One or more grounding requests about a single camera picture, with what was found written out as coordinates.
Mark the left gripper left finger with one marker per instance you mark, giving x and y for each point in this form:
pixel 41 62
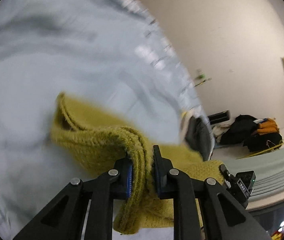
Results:
pixel 83 210

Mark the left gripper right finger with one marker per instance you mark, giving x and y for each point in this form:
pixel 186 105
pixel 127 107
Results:
pixel 202 207

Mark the olive green knit sweater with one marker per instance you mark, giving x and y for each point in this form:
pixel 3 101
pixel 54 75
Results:
pixel 96 139

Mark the pile of dark clothes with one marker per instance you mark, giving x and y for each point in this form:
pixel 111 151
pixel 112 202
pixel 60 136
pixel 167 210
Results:
pixel 255 134

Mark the dark grey folded garment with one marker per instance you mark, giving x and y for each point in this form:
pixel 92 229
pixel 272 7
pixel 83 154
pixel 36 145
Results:
pixel 198 137

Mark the beige folded garment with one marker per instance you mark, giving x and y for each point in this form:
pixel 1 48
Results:
pixel 186 116

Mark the light blue floral duvet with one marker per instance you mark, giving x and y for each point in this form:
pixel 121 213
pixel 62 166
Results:
pixel 109 52

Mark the wall power socket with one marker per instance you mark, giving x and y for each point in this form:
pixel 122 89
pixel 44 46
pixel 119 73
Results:
pixel 201 78

